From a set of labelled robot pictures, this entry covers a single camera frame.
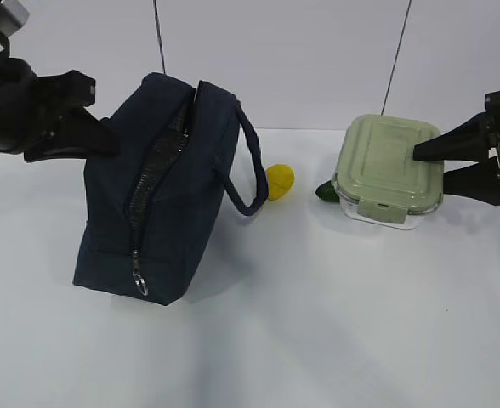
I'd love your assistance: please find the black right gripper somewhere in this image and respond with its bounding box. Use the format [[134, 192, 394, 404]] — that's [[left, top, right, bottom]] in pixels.
[[412, 91, 500, 204]]

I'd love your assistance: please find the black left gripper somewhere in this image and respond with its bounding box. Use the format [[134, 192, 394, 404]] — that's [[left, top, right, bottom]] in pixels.
[[0, 58, 120, 162]]

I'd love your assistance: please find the green lidded glass container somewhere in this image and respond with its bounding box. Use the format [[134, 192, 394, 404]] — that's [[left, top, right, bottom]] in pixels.
[[331, 114, 444, 230]]

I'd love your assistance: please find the dark navy lunch bag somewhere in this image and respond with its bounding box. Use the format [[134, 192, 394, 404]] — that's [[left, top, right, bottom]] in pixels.
[[72, 72, 269, 306]]

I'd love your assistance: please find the green cucumber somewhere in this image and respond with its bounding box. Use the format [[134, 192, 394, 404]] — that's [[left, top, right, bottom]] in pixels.
[[315, 180, 340, 203]]

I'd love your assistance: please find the yellow lemon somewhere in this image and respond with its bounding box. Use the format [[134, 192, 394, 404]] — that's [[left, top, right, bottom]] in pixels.
[[266, 163, 295, 201]]

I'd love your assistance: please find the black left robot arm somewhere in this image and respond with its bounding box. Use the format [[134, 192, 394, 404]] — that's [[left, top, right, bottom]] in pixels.
[[0, 1, 120, 163]]

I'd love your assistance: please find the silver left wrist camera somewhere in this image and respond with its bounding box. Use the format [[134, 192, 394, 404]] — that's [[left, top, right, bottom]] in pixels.
[[0, 0, 31, 56]]

